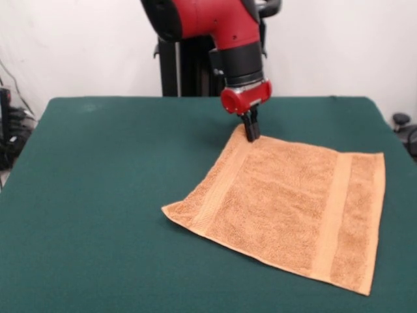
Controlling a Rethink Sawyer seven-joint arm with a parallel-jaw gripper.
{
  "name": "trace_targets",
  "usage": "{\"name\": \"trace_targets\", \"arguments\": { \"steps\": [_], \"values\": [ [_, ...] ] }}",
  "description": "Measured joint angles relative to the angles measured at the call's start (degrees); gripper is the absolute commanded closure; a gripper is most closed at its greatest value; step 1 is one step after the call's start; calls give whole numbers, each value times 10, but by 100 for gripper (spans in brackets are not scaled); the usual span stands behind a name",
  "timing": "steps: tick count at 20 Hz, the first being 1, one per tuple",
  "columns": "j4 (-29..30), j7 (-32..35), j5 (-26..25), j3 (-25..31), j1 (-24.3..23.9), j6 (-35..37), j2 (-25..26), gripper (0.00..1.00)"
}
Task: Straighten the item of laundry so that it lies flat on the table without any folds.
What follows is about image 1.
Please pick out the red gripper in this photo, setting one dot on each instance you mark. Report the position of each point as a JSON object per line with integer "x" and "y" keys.
{"x": 247, "y": 98}

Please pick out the dark green table cloth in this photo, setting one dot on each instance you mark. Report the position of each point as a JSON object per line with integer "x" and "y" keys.
{"x": 81, "y": 212}

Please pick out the black electronics box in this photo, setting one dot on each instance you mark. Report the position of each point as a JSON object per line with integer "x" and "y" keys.
{"x": 4, "y": 104}

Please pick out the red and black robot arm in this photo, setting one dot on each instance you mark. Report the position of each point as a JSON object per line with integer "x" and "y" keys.
{"x": 211, "y": 23}

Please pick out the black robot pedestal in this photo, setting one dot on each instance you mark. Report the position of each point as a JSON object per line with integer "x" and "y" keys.
{"x": 182, "y": 71}

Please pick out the orange terry towel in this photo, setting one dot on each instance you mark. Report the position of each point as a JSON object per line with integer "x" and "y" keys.
{"x": 280, "y": 212}

